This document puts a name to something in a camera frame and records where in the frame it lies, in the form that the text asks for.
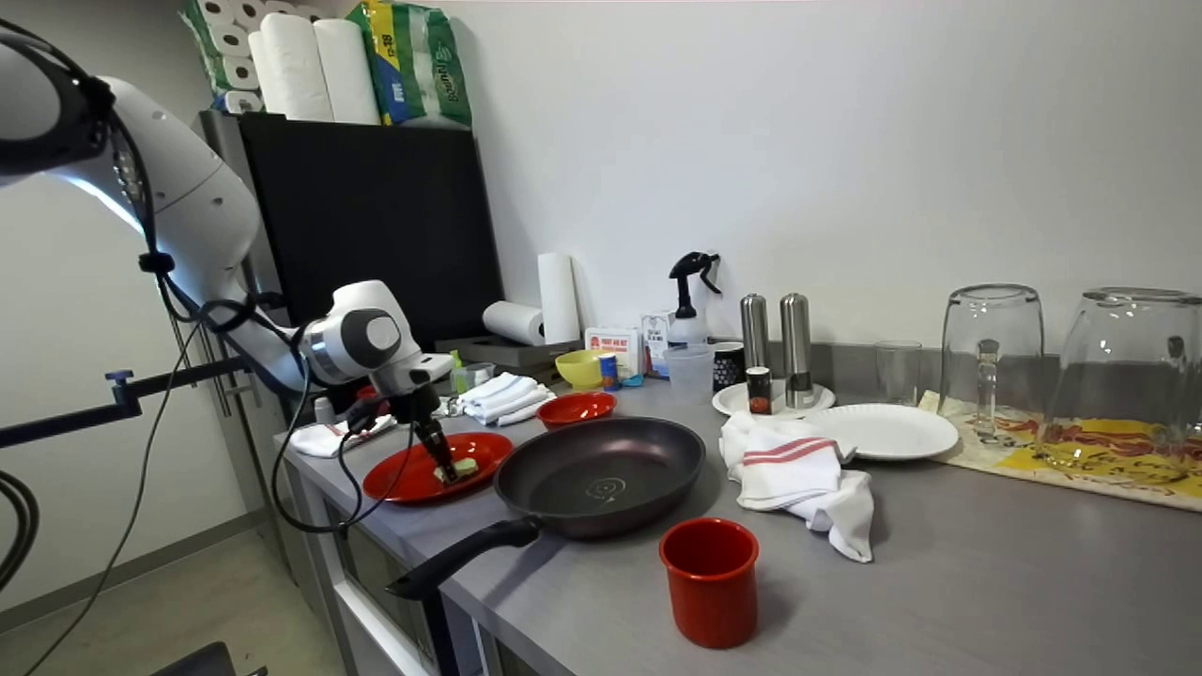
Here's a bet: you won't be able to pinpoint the black cabinet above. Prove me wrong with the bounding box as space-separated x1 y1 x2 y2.
200 108 505 426

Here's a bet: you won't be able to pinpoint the toilet paper pack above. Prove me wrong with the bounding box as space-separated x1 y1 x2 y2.
178 0 265 119

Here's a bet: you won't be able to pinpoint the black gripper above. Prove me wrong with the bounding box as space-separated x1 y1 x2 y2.
379 372 464 485

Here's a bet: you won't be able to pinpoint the white paper towel roll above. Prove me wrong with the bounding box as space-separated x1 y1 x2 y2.
538 249 580 349
479 297 552 349

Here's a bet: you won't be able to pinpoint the large red plate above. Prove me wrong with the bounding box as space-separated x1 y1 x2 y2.
359 431 518 512

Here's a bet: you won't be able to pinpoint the large white plate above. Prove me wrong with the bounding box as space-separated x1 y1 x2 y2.
802 398 965 467

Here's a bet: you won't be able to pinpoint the thin black cable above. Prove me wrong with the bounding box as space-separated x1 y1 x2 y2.
17 317 203 676

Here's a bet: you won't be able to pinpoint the grey counter drawer unit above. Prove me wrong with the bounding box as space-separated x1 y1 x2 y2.
274 443 542 676

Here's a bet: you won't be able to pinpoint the yellow sponge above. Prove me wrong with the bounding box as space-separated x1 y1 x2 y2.
431 456 484 488

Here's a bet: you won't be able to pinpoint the steel shaker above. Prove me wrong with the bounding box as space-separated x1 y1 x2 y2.
736 291 773 381
777 291 818 411

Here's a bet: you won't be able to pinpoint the red cup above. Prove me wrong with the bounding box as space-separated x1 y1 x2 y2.
658 515 761 654

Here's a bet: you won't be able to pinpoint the white towel blue stripes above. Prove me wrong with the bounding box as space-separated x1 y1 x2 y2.
451 369 559 429

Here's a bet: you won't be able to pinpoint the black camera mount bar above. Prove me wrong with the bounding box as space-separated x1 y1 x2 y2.
0 353 256 451

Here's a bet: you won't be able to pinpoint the small white plate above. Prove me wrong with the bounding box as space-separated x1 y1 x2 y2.
709 376 838 422

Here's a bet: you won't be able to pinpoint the small white box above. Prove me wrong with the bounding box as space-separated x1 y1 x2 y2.
633 311 672 381

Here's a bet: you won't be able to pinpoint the yellow-green bowl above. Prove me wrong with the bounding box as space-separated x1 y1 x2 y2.
552 347 610 396

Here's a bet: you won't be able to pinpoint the red bowl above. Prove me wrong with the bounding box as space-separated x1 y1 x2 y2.
538 387 618 434

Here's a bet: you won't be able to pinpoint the green package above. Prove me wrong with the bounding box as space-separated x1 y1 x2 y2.
344 0 478 130

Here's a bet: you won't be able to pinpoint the clear wine glass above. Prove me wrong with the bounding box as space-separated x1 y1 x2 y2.
935 283 1052 446

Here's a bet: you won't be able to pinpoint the grey tray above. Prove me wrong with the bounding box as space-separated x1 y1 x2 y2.
431 329 587 381

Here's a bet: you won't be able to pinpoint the tall white paper roll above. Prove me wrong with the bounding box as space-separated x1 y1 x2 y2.
311 15 381 128
242 11 335 124

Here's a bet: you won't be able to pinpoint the plain white cloth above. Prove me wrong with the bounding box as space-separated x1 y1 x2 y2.
286 418 379 461

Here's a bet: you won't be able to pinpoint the black frying pan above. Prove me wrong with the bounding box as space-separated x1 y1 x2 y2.
385 412 709 600

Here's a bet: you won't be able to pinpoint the white towel red stripes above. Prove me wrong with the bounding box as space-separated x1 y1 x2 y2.
712 411 880 567

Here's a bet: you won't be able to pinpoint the upturned glass pitcher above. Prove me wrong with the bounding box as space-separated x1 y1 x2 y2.
1049 286 1202 461

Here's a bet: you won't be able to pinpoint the spray bottle black nozzle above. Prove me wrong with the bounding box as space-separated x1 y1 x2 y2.
663 249 726 398

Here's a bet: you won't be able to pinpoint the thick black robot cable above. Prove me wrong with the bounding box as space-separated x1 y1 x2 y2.
265 361 415 538

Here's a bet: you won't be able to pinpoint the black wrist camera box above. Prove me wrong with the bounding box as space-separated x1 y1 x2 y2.
335 387 403 434

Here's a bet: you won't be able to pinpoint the black equipment stand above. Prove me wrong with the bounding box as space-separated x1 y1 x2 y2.
145 639 274 676

